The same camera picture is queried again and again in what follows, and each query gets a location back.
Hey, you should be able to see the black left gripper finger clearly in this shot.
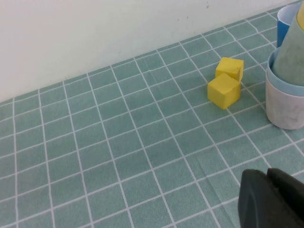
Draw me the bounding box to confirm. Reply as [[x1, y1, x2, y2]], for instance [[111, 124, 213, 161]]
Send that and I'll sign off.
[[238, 167, 304, 228]]

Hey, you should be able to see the light blue plastic cup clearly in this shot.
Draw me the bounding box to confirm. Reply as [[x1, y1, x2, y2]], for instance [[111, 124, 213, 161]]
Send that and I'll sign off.
[[268, 48, 304, 97]]

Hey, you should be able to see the green plastic cup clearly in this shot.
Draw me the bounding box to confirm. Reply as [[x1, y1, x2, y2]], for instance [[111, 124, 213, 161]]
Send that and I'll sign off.
[[273, 3, 304, 86]]

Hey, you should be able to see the pink plastic cup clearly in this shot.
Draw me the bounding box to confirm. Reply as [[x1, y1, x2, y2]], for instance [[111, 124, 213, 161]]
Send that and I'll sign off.
[[265, 65, 304, 130]]

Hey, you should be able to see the yellow cube block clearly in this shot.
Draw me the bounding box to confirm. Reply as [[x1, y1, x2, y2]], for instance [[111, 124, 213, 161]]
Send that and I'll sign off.
[[215, 57, 245, 83], [207, 73, 241, 110]]

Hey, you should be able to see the green white checked tablecloth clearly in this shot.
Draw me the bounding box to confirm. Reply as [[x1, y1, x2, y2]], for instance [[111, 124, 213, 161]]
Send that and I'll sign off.
[[0, 1, 304, 228]]

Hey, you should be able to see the dark blue paper cup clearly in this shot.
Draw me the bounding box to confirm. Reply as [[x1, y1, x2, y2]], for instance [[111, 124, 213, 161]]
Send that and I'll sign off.
[[276, 2, 302, 48]]

